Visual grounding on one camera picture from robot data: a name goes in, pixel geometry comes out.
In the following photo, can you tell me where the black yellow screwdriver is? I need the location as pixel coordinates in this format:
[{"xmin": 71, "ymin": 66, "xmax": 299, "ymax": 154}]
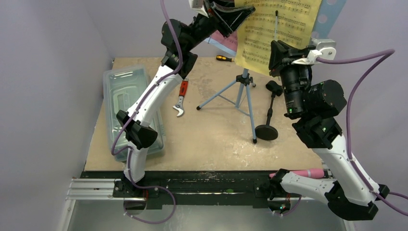
[{"xmin": 216, "ymin": 55, "xmax": 235, "ymax": 63}]

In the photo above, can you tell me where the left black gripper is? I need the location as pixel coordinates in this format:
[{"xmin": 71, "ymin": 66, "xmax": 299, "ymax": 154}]
[{"xmin": 183, "ymin": 0, "xmax": 255, "ymax": 52}]

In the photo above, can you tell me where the clear plastic storage box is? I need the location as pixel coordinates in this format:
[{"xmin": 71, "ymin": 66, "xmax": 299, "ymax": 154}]
[{"xmin": 103, "ymin": 64, "xmax": 166, "ymax": 162}]

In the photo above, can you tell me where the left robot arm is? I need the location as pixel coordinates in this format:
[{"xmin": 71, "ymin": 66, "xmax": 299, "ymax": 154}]
[{"xmin": 116, "ymin": 0, "xmax": 256, "ymax": 197}]

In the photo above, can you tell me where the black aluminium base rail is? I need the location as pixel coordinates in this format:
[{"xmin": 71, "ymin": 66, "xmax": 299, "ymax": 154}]
[{"xmin": 67, "ymin": 171, "xmax": 301, "ymax": 212}]

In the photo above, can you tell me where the yellow sheet music page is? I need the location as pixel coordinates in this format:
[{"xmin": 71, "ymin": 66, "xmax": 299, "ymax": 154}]
[{"xmin": 234, "ymin": 0, "xmax": 321, "ymax": 75}]

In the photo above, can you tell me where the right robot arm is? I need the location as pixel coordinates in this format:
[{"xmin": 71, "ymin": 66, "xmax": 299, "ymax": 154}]
[{"xmin": 268, "ymin": 39, "xmax": 390, "ymax": 221}]

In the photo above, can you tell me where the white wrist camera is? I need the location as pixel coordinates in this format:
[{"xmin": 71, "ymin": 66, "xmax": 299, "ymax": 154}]
[
  {"xmin": 291, "ymin": 38, "xmax": 337, "ymax": 65},
  {"xmin": 188, "ymin": 0, "xmax": 208, "ymax": 17}
]

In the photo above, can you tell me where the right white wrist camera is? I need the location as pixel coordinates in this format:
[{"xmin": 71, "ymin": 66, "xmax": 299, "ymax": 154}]
[{"xmin": 291, "ymin": 38, "xmax": 337, "ymax": 65}]

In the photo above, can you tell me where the pink sheet music page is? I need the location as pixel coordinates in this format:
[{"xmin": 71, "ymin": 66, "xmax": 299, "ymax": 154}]
[{"xmin": 206, "ymin": 31, "xmax": 238, "ymax": 56}]

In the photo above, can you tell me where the red handled adjustable wrench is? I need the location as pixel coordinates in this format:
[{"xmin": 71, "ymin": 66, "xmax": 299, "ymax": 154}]
[{"xmin": 172, "ymin": 78, "xmax": 189, "ymax": 117}]

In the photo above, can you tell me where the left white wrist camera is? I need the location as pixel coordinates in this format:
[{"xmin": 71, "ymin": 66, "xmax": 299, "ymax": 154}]
[{"xmin": 188, "ymin": 0, "xmax": 208, "ymax": 17}]

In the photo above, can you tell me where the black microphone stand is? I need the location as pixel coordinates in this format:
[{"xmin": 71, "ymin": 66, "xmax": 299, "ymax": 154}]
[{"xmin": 255, "ymin": 80, "xmax": 283, "ymax": 141}]

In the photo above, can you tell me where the blue perforated music stand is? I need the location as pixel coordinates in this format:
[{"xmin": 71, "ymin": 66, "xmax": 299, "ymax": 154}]
[{"xmin": 195, "ymin": 0, "xmax": 347, "ymax": 144}]

